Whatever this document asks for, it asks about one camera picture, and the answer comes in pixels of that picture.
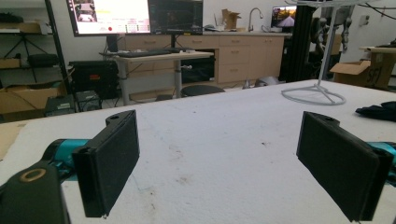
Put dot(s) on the dark computer monitor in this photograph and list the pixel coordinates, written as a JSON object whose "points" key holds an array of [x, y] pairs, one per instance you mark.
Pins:
{"points": [[176, 16]]}

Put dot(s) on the light wooden desk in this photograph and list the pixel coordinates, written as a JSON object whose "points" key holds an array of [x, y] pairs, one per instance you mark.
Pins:
{"points": [[168, 57]]}

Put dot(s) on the black round stool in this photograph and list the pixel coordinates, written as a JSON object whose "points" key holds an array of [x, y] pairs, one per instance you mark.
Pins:
{"points": [[200, 90]]}

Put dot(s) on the black metal column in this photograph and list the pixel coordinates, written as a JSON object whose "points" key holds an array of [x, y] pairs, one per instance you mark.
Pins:
{"points": [[300, 43]]}

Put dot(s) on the small screen with picture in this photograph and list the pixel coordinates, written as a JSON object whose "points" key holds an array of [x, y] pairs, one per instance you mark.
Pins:
{"points": [[282, 17]]}

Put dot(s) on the metal faucet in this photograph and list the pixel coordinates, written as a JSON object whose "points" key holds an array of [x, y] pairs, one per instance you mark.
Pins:
{"points": [[254, 17]]}

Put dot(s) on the black computer box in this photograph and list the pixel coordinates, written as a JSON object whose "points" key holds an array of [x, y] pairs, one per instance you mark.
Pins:
{"points": [[88, 100]]}

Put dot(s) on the black keyboard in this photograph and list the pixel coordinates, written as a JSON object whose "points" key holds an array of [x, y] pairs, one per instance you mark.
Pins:
{"points": [[144, 53]]}

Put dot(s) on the small cardboard box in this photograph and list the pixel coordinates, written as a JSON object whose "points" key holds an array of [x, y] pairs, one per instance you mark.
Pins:
{"points": [[230, 19]]}

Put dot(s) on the black equipment case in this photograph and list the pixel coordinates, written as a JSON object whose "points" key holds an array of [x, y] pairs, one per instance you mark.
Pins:
{"points": [[93, 78]]}

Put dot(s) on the bright computer monitor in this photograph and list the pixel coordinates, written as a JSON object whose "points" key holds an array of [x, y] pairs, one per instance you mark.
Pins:
{"points": [[110, 16]]}

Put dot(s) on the large cardboard box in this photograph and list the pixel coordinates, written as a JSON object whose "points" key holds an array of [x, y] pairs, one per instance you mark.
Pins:
{"points": [[26, 99]]}

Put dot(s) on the white metal stand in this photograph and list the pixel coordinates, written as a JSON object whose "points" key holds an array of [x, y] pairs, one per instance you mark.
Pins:
{"points": [[322, 74]]}

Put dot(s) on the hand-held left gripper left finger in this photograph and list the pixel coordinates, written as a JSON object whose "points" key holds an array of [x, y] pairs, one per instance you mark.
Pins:
{"points": [[107, 165]]}

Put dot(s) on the grey electronic device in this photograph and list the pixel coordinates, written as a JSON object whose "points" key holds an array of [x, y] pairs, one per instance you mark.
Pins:
{"points": [[59, 105]]}

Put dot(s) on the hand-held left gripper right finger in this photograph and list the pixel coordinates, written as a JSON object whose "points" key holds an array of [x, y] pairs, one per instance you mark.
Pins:
{"points": [[339, 169]]}

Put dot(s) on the black shelf rack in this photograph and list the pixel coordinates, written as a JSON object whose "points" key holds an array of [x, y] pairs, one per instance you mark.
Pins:
{"points": [[31, 46]]}

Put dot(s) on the dark cloth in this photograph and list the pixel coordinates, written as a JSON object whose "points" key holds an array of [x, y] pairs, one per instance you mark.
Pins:
{"points": [[378, 111]]}

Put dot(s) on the open cardboard box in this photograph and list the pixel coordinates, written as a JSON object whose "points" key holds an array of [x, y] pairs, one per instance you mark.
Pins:
{"points": [[364, 73]]}

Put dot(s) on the wooden cabinet with drawers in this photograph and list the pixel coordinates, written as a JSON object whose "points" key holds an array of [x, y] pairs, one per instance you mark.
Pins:
{"points": [[249, 56]]}

